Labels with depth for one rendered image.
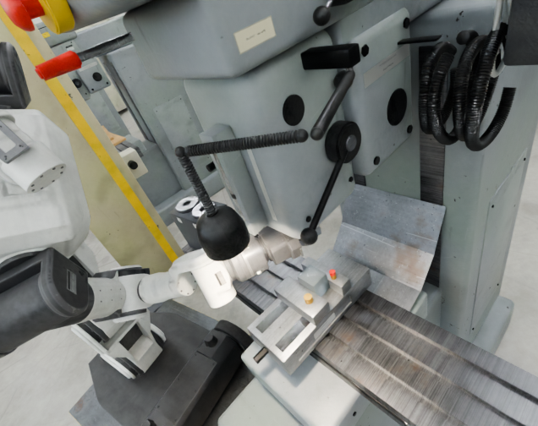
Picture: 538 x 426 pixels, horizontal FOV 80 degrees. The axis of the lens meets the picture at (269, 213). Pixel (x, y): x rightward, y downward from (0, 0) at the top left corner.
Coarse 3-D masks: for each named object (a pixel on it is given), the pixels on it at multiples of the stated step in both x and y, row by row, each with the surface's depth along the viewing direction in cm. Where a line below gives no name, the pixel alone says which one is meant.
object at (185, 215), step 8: (184, 200) 123; (192, 200) 122; (176, 208) 121; (184, 208) 119; (192, 208) 118; (200, 208) 116; (176, 216) 120; (184, 216) 117; (192, 216) 115; (176, 224) 126; (184, 224) 120; (192, 224) 115; (184, 232) 126; (192, 232) 121; (192, 240) 127; (200, 248) 127
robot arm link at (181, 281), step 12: (192, 252) 72; (204, 252) 67; (180, 264) 68; (192, 264) 66; (204, 264) 66; (168, 276) 71; (180, 276) 71; (192, 276) 76; (180, 288) 72; (192, 288) 75
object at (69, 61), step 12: (120, 36) 47; (132, 36) 47; (96, 48) 45; (108, 48) 46; (48, 60) 42; (60, 60) 42; (72, 60) 43; (84, 60) 44; (36, 72) 42; (48, 72) 42; (60, 72) 43
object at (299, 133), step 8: (256, 136) 34; (264, 136) 34; (272, 136) 33; (280, 136) 33; (288, 136) 32; (296, 136) 32; (304, 136) 32; (200, 144) 37; (208, 144) 36; (216, 144) 36; (224, 144) 36; (232, 144) 35; (240, 144) 35; (248, 144) 34; (256, 144) 34; (264, 144) 34; (272, 144) 33; (280, 144) 33; (184, 152) 38; (192, 152) 37; (200, 152) 37; (208, 152) 37; (216, 152) 36; (224, 152) 36
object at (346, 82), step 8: (352, 72) 42; (344, 80) 39; (352, 80) 41; (336, 88) 38; (344, 88) 38; (336, 96) 36; (328, 104) 35; (336, 104) 35; (328, 112) 34; (320, 120) 32; (328, 120) 33; (312, 128) 32; (320, 128) 31; (312, 136) 31; (320, 136) 31
